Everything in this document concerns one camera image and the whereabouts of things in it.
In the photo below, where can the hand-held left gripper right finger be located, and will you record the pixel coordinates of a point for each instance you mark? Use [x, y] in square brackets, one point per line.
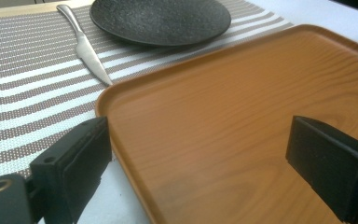
[329, 165]

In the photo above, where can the wooden tray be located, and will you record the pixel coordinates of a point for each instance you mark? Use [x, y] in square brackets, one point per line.
[239, 130]

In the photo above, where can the silver table knife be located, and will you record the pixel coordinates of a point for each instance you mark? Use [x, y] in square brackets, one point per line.
[87, 53]

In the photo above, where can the black speckled plate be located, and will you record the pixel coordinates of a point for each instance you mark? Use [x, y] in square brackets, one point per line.
[160, 20]

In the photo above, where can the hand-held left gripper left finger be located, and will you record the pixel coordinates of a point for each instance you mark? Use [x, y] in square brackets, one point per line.
[74, 168]

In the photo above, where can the striped woven placemat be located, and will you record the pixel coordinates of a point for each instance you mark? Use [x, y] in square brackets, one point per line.
[37, 81]

